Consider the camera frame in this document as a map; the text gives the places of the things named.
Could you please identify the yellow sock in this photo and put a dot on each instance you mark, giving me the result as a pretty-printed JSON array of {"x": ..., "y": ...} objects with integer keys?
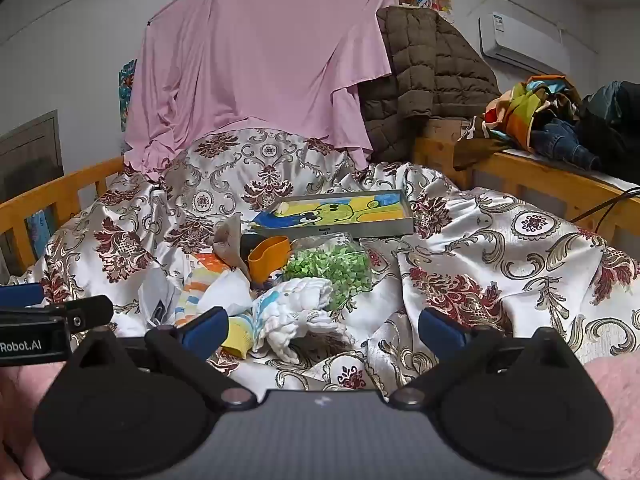
[{"x": 237, "y": 335}]

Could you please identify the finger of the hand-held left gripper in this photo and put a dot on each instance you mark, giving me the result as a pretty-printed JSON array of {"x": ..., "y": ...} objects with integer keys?
[
  {"x": 85, "y": 310},
  {"x": 20, "y": 295}
]

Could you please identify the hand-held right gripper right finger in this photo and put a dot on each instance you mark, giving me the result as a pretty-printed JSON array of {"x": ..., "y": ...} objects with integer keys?
[{"x": 440, "y": 332}]

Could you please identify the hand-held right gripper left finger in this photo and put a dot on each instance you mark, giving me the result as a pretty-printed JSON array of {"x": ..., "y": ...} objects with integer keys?
[{"x": 205, "y": 332}]

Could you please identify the clear bag of green stars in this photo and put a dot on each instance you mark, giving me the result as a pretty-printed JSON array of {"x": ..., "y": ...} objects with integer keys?
[{"x": 330, "y": 265}]

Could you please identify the white plastic bag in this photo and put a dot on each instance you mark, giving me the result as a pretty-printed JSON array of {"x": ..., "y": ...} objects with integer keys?
[{"x": 155, "y": 290}]

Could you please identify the floral satin blanket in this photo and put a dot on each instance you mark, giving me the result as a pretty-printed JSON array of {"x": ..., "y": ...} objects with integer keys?
[{"x": 500, "y": 260}]

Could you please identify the brown quilted jacket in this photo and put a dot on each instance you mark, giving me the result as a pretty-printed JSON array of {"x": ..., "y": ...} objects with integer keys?
[{"x": 430, "y": 70}]

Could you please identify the grey wall panel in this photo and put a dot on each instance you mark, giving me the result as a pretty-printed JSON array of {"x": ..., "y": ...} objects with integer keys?
[{"x": 30, "y": 155}]

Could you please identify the teal wall poster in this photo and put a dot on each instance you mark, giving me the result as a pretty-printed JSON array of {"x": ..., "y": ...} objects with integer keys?
[{"x": 127, "y": 95}]

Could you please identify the grey tray with cartoon print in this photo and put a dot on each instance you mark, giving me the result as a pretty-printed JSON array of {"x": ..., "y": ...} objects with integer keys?
[{"x": 350, "y": 210}]

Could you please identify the striped sock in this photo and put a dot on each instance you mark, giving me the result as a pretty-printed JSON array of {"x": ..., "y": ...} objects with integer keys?
[{"x": 192, "y": 290}]

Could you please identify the white quilted cloth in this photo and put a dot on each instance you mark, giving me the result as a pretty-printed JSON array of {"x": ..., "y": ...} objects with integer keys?
[{"x": 290, "y": 310}]

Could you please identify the brown printed cloth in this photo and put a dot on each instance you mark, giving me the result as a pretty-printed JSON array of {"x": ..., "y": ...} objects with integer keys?
[{"x": 480, "y": 152}]

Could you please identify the dark clothes pile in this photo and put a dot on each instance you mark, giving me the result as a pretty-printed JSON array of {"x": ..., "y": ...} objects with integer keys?
[{"x": 615, "y": 130}]

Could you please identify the pink bed sheet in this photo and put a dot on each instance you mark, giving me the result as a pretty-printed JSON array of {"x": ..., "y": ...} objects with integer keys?
[{"x": 260, "y": 50}]

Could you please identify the cardboard box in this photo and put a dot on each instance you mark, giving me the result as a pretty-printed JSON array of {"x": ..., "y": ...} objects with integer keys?
[{"x": 445, "y": 130}]

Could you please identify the orange white packet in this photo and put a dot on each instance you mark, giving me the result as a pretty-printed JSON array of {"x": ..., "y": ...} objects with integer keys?
[{"x": 205, "y": 260}]

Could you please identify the wooden bed frame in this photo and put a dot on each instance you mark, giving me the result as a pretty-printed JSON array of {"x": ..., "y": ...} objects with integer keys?
[{"x": 550, "y": 172}]

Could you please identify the colourful patchwork cloth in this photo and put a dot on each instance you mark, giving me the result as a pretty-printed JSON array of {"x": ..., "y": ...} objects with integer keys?
[{"x": 520, "y": 110}]

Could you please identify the white air conditioner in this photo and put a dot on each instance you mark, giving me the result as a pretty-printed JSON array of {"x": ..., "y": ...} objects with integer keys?
[{"x": 525, "y": 42}]

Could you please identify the blue jeans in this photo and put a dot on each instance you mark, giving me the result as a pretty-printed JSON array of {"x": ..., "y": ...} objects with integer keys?
[{"x": 565, "y": 145}]

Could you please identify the orange fabric band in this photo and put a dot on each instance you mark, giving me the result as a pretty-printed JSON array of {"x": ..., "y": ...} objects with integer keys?
[{"x": 265, "y": 260}]

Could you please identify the beige burlap bag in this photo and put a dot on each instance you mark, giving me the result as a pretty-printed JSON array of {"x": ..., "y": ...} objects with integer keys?
[{"x": 227, "y": 245}]

